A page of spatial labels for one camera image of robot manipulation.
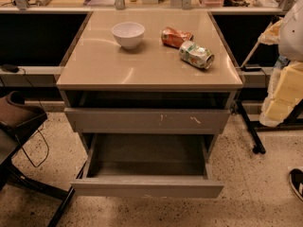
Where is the black table leg stand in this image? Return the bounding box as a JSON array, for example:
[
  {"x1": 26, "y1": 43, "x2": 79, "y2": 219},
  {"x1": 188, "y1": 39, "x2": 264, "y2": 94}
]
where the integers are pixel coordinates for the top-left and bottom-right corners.
[{"x1": 236, "y1": 100, "x2": 303, "y2": 154}]

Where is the crushed orange can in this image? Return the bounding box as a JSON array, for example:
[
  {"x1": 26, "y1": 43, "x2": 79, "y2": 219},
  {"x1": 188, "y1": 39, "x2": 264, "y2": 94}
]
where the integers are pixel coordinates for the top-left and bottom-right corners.
[{"x1": 161, "y1": 26, "x2": 193, "y2": 48}]

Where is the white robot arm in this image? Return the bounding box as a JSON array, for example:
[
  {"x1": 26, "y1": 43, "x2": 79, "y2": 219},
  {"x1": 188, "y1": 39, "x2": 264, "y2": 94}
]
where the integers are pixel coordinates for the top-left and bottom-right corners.
[{"x1": 258, "y1": 0, "x2": 303, "y2": 127}]

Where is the brown chair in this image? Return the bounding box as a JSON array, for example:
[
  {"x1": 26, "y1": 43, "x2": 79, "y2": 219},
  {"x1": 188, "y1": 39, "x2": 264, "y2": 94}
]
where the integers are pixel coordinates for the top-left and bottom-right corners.
[{"x1": 0, "y1": 91, "x2": 74, "y2": 227}]

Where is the crushed green white can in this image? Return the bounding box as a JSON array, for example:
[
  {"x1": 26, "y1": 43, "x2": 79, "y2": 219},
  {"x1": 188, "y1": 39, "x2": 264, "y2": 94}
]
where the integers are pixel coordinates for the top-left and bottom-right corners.
[{"x1": 179, "y1": 41, "x2": 215, "y2": 69}]

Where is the black adapter with cable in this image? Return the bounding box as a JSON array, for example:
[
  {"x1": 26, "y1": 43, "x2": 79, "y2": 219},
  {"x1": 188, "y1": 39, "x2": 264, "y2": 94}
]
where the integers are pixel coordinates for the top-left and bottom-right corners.
[{"x1": 0, "y1": 64, "x2": 19, "y2": 73}]

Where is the grey drawer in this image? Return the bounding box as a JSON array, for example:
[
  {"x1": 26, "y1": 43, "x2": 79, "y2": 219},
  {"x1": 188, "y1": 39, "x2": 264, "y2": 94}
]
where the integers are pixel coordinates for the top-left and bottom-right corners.
[
  {"x1": 72, "y1": 134, "x2": 223, "y2": 198},
  {"x1": 64, "y1": 108, "x2": 229, "y2": 134}
]

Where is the white stick with black base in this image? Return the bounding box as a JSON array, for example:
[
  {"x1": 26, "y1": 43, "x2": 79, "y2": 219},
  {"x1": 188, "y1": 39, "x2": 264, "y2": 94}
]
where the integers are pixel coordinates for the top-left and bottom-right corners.
[{"x1": 240, "y1": 22, "x2": 273, "y2": 70}]

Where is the white ceramic bowl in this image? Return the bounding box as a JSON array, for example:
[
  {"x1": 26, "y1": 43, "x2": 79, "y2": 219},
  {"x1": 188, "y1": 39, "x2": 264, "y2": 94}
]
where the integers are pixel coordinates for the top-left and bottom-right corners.
[{"x1": 112, "y1": 22, "x2": 145, "y2": 49}]

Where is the black white shoe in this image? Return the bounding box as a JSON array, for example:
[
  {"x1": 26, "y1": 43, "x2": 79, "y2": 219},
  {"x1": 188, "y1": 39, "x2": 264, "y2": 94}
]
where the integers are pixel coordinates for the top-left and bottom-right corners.
[{"x1": 289, "y1": 168, "x2": 303, "y2": 201}]

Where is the grey drawer cabinet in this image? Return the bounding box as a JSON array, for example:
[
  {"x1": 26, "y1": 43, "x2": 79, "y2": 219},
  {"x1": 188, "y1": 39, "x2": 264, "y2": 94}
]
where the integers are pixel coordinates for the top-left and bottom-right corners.
[{"x1": 57, "y1": 9, "x2": 242, "y2": 155}]

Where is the small plastic bottle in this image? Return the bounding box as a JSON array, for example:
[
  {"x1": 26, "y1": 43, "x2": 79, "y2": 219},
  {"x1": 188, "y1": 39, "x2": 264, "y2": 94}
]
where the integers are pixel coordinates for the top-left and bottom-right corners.
[{"x1": 274, "y1": 55, "x2": 290, "y2": 69}]

